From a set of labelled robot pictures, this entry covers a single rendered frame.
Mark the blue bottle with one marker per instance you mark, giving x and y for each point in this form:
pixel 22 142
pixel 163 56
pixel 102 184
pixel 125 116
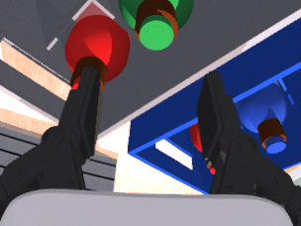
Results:
pixel 264 112

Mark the blue plastic crate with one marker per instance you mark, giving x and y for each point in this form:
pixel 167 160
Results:
pixel 267 61

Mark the red bottle with pink label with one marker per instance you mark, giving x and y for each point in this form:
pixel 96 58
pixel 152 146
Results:
pixel 96 40

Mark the green bottle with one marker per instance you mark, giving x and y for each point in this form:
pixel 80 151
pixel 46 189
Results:
pixel 155 21

